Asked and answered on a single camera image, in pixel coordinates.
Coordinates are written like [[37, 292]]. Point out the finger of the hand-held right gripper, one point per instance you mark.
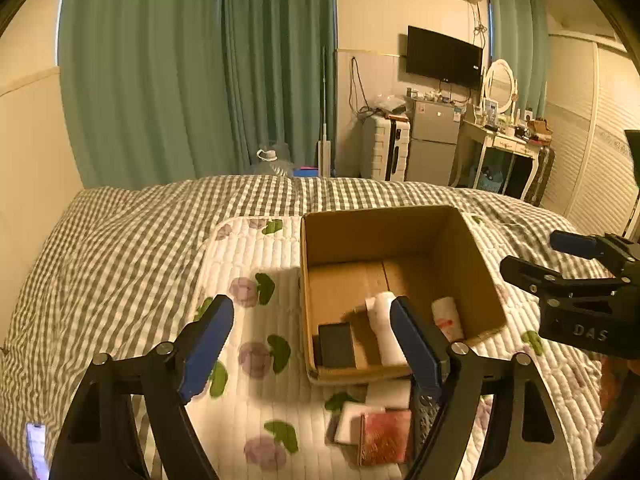
[[530, 271], [572, 243]]

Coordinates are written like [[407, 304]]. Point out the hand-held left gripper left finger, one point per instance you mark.
[[207, 345]]

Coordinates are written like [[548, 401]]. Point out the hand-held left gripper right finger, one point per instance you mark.
[[412, 345]]

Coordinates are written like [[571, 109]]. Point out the brown cardboard box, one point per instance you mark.
[[350, 240]]

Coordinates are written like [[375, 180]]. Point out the person's right forearm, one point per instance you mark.
[[617, 390]]

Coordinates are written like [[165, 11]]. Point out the white plastic bottle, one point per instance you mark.
[[384, 327]]

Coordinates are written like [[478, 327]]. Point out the white tube with red print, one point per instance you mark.
[[447, 317]]

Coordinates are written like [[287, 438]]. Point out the white paper card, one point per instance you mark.
[[389, 393]]

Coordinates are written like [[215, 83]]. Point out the small black box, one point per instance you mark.
[[336, 345]]

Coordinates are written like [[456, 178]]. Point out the white floral quilted mat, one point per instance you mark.
[[255, 260]]

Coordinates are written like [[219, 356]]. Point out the flat white box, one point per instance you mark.
[[347, 425]]

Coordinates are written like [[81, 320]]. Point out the white slatted wardrobe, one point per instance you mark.
[[590, 125]]

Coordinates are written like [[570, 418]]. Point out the white dressing table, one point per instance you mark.
[[500, 142]]

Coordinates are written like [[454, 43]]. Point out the grey small fridge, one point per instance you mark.
[[432, 140]]

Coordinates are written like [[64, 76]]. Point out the white oval mirror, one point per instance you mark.
[[499, 85]]

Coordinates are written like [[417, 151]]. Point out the white suitcase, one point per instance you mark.
[[382, 147]]

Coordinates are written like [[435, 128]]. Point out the large clear water bottle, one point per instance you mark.
[[274, 162]]

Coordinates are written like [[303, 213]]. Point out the smartphone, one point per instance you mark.
[[37, 447]]

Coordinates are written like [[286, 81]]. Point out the pink small item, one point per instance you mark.
[[306, 171]]

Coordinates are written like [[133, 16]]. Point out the narrow green curtain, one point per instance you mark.
[[517, 35]]

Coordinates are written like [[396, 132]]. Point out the clear plastic bag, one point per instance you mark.
[[387, 104]]

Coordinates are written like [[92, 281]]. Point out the wide green curtain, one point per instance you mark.
[[160, 70]]

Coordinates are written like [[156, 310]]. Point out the black wall television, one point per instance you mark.
[[442, 55]]

